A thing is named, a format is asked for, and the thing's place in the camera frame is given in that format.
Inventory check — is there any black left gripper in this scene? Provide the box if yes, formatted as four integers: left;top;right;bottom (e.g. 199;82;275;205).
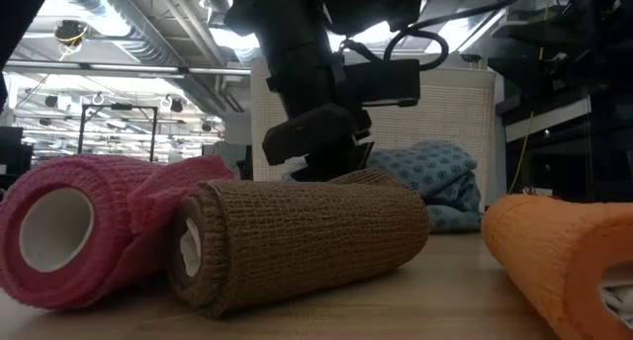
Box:
225;0;376;183

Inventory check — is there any brown bandage roll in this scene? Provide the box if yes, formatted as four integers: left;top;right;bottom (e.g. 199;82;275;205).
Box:
164;168;431;320

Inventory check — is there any teal patterned cloth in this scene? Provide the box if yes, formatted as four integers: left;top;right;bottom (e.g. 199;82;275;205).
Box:
364;139;484;234

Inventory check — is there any pink bandage roll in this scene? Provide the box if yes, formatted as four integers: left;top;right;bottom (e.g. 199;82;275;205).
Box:
0;153;236;312

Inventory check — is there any orange bandage roll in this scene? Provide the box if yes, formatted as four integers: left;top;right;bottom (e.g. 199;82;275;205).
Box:
481;193;633;340

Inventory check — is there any white perforated plastic basket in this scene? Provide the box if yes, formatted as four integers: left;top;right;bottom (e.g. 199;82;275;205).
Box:
249;57;497;209

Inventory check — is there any grey covered chair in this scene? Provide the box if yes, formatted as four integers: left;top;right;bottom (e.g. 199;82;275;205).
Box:
201;140;253;181

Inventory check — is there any white column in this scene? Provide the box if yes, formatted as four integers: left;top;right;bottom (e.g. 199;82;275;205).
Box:
493;72;508;204

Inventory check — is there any white desk panel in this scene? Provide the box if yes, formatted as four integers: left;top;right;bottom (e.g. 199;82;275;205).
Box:
503;95;592;144

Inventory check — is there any black metal rack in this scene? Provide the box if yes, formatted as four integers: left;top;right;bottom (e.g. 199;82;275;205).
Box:
76;102;160;164

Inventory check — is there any round black ceiling device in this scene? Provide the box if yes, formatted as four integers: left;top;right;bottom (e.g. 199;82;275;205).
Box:
53;19;90;48

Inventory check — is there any black monitor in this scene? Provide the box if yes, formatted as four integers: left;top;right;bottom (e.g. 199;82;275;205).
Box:
0;126;34;189

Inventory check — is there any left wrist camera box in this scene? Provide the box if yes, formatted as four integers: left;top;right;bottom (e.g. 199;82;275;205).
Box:
343;57;422;109

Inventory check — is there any yellow cable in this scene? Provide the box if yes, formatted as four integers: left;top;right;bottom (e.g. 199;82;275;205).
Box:
506;0;556;197

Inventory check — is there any silver ventilation duct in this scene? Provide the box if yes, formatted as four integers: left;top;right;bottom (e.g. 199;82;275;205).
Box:
51;0;254;117

